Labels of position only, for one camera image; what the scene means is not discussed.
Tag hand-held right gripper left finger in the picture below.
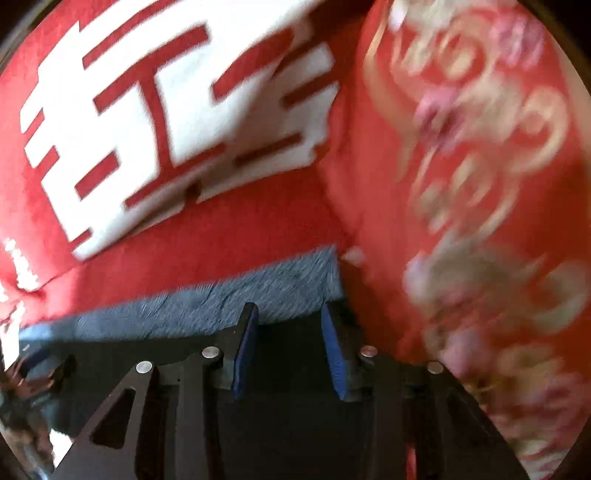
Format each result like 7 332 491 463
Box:
51 302 259 480

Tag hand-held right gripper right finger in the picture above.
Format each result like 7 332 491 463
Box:
321 302 532 480

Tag red embroidered pillow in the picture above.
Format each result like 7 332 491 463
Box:
323 0 591 480

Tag black pants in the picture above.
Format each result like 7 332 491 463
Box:
18 244 407 480

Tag red printed blanket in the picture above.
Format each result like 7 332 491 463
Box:
0 0 365 333

